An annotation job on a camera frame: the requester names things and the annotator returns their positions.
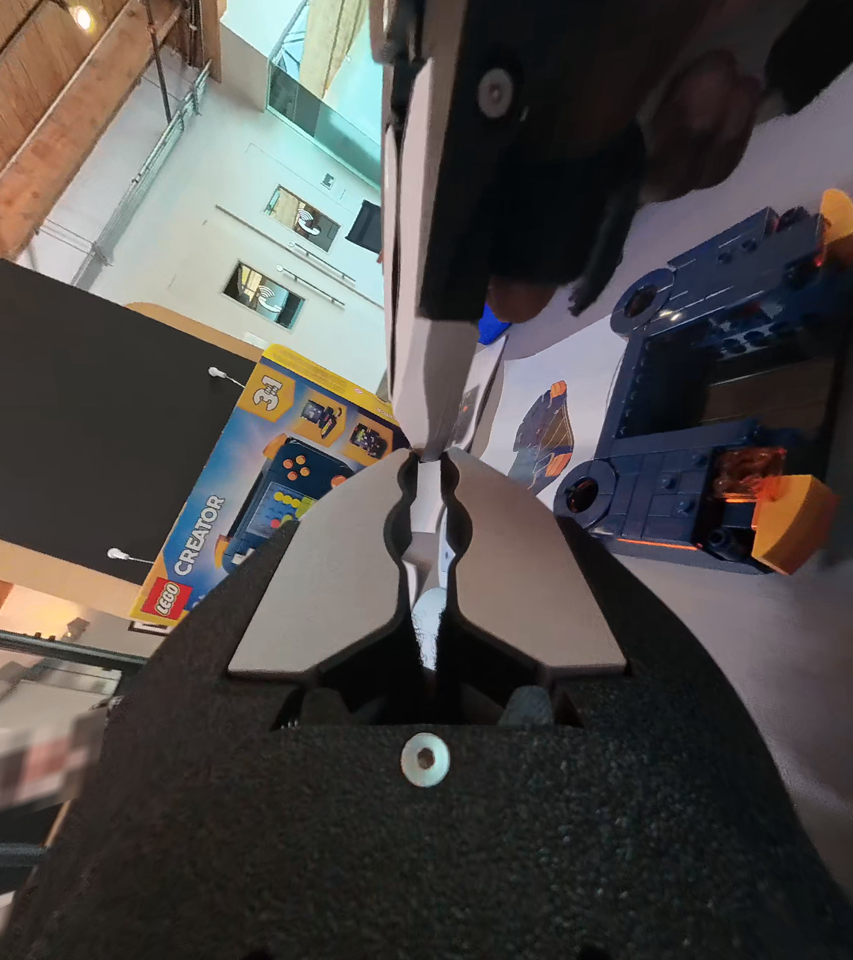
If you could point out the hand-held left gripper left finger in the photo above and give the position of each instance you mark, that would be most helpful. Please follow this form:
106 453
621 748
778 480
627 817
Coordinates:
329 592

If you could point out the person's right hand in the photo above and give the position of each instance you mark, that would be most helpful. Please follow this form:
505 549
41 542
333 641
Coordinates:
704 127

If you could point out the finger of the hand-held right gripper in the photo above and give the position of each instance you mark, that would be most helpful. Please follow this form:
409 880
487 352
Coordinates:
390 262
434 375

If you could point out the white board clip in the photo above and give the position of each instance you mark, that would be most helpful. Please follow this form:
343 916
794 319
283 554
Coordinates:
117 555
215 372

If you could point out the black board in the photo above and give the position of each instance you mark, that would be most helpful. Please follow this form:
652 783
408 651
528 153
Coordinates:
59 412

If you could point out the ceiling spot lamp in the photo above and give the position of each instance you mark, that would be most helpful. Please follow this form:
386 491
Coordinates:
82 16

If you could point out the open instruction booklet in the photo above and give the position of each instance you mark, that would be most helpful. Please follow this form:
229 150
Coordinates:
546 360

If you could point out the toy brick set box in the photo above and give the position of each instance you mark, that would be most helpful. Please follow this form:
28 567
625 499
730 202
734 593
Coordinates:
261 465

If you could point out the dark blue toy brick console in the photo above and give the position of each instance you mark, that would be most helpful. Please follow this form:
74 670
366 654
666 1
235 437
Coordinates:
666 480

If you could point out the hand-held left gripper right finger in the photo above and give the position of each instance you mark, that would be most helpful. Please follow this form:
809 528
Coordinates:
531 592

